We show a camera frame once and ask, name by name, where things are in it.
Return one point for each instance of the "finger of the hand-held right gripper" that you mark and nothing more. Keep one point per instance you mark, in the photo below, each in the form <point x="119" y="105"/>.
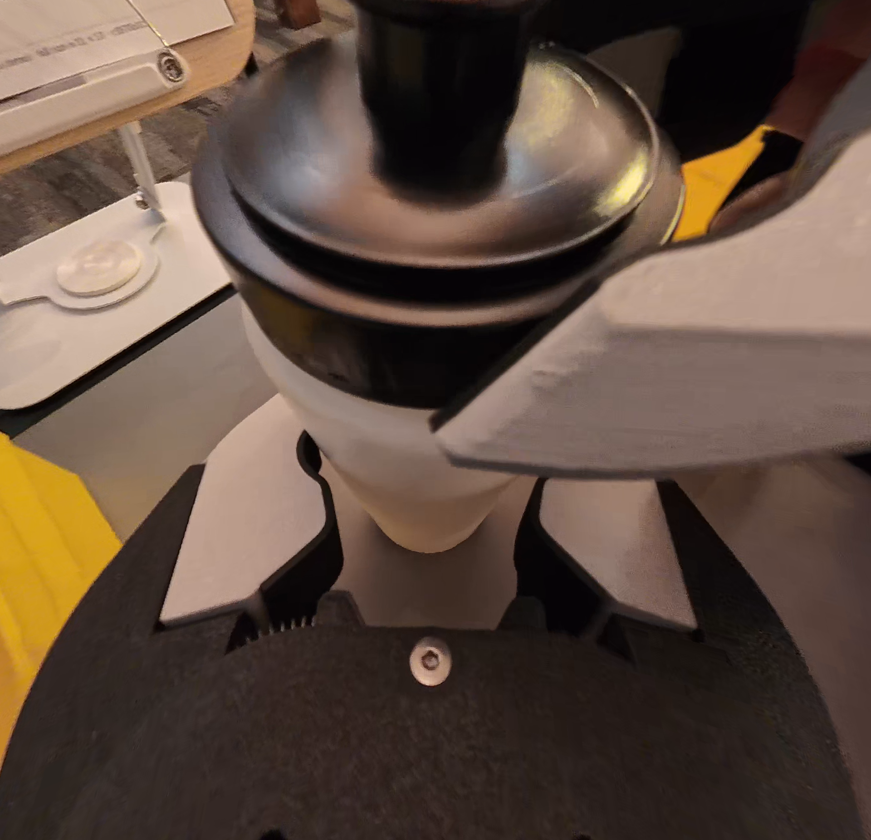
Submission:
<point x="708" y="350"/>

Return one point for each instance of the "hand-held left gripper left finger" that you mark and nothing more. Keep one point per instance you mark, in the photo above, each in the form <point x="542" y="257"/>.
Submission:
<point x="245" y="527"/>

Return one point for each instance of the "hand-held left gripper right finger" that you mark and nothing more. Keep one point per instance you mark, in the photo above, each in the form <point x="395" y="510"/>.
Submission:
<point x="619" y="541"/>

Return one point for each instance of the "yellow plastic bin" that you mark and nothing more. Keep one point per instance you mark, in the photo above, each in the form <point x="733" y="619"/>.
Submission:
<point x="715" y="180"/>
<point x="48" y="568"/>

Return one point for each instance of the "white plastic bottle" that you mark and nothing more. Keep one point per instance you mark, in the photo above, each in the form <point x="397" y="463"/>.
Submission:
<point x="408" y="473"/>

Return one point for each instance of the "black bottle lid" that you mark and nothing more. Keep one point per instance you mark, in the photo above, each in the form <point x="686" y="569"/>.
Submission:
<point x="436" y="187"/>

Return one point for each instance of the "wooden edged instruction board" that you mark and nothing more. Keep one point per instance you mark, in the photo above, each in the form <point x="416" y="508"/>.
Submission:
<point x="204" y="58"/>

